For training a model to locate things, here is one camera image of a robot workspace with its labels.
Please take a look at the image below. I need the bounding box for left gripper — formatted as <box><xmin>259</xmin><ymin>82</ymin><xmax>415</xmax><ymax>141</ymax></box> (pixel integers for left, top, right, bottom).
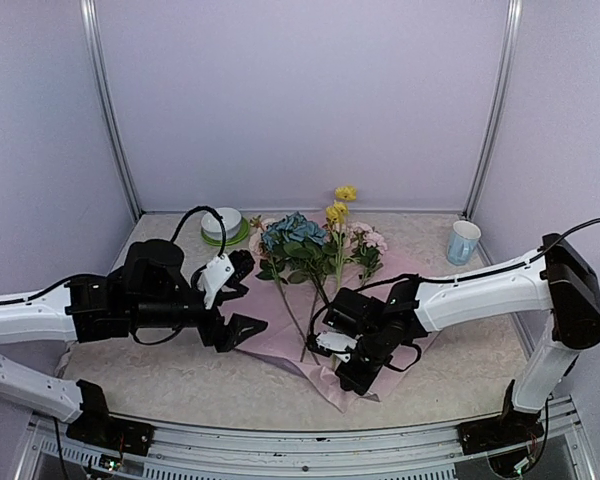
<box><xmin>131</xmin><ymin>286</ymin><xmax>268</xmax><ymax>352</ymax></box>

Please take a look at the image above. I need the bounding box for pink fake rose bunch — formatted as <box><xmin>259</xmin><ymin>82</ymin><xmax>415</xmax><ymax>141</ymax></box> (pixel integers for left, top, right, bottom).
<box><xmin>248</xmin><ymin>212</ymin><xmax>326</xmax><ymax>360</ymax></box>

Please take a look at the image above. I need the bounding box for pink wrapping paper sheet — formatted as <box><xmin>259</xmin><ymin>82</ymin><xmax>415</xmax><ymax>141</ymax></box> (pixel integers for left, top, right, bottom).
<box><xmin>229</xmin><ymin>239</ymin><xmax>421</xmax><ymax>414</ymax></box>

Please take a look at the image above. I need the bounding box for blue fake flower bunch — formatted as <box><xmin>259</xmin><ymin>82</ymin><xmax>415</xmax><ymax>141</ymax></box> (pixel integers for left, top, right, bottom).
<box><xmin>255</xmin><ymin>212</ymin><xmax>332</xmax><ymax>304</ymax></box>

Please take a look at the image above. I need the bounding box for yellow fake flower stem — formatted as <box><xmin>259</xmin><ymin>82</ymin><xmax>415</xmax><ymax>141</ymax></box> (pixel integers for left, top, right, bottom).
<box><xmin>325</xmin><ymin>185</ymin><xmax>357</xmax><ymax>290</ymax></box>

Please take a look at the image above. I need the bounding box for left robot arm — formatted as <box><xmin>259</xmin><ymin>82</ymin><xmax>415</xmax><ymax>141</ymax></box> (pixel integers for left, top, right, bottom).
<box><xmin>0</xmin><ymin>238</ymin><xmax>268</xmax><ymax>445</ymax></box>

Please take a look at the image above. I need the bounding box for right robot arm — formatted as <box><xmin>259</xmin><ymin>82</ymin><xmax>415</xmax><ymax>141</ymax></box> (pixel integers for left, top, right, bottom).
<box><xmin>308</xmin><ymin>232</ymin><xmax>600</xmax><ymax>444</ymax></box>

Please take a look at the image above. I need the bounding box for green plate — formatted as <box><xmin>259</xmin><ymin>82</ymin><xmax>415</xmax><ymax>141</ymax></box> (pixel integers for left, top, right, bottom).
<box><xmin>201</xmin><ymin>217</ymin><xmax>250</xmax><ymax>247</ymax></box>

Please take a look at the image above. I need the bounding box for white ceramic bowl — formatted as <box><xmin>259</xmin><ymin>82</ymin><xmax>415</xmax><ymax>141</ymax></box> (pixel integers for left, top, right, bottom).
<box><xmin>200</xmin><ymin>207</ymin><xmax>242</xmax><ymax>241</ymax></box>

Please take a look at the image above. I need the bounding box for light blue mug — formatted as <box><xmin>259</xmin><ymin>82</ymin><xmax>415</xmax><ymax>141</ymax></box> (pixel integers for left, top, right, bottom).
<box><xmin>447</xmin><ymin>220</ymin><xmax>482</xmax><ymax>266</ymax></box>

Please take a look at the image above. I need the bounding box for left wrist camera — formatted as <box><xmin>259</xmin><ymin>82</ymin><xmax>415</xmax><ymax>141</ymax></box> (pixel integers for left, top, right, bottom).
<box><xmin>195</xmin><ymin>253</ymin><xmax>235</xmax><ymax>310</ymax></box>

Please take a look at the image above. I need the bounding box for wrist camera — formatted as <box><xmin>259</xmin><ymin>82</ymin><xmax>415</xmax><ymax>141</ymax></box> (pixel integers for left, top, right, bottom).
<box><xmin>195</xmin><ymin>253</ymin><xmax>235</xmax><ymax>310</ymax></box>
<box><xmin>306</xmin><ymin>331</ymin><xmax>357</xmax><ymax>363</ymax></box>

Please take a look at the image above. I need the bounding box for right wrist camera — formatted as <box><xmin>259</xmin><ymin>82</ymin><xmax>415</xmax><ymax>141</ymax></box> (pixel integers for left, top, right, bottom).
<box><xmin>306</xmin><ymin>331</ymin><xmax>357</xmax><ymax>363</ymax></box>

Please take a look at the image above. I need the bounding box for front aluminium rail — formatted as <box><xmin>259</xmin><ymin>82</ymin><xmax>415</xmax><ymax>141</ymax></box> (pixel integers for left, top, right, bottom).
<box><xmin>27</xmin><ymin>394</ymin><xmax>594</xmax><ymax>480</ymax></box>

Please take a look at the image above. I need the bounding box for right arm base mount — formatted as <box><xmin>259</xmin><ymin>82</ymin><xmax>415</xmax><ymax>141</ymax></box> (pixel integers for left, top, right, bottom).
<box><xmin>457</xmin><ymin>417</ymin><xmax>544</xmax><ymax>455</ymax></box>

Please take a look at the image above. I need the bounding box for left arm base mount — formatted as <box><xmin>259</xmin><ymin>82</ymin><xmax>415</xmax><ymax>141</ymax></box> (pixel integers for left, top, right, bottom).
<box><xmin>66</xmin><ymin>417</ymin><xmax>155</xmax><ymax>456</ymax></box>

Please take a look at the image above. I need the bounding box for left aluminium frame post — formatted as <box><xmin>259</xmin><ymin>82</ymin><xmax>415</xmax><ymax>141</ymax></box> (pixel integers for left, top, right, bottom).
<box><xmin>80</xmin><ymin>0</ymin><xmax>143</xmax><ymax>223</ymax></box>

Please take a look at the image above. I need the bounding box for aluminium frame post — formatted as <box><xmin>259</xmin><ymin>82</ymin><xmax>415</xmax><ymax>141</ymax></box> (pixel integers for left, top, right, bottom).
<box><xmin>462</xmin><ymin>0</ymin><xmax>523</xmax><ymax>220</ymax></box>
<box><xmin>80</xmin><ymin>0</ymin><xmax>143</xmax><ymax>223</ymax></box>

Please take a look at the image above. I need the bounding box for right aluminium frame post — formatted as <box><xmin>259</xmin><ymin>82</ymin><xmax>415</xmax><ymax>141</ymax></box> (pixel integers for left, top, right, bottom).
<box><xmin>462</xmin><ymin>0</ymin><xmax>523</xmax><ymax>220</ymax></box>

